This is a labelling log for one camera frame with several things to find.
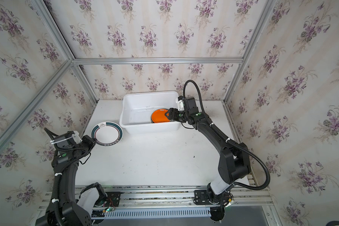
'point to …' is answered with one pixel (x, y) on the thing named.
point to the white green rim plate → (107, 133)
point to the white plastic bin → (136, 108)
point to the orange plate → (158, 116)
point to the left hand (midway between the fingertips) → (95, 139)
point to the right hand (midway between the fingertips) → (174, 113)
